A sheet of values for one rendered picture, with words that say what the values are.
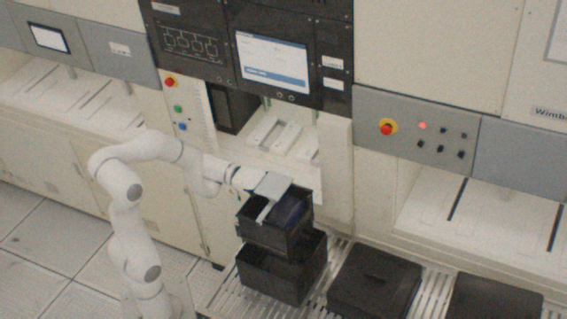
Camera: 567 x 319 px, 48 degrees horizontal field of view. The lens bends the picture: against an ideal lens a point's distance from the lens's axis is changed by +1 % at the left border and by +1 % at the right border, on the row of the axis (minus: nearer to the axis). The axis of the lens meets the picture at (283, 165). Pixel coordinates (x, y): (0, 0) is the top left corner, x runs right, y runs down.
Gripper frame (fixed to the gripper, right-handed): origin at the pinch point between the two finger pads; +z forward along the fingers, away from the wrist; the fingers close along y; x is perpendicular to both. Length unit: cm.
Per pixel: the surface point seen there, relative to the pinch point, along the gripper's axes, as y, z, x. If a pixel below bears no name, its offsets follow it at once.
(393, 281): -8, 44, -40
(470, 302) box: -1, 74, -25
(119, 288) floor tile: 5, -111, -126
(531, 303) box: -10, 92, -25
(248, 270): 13.6, -7.5, -37.2
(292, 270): -1.2, 3.3, -49.2
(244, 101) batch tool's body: -64, -56, -26
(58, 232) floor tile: -11, -172, -126
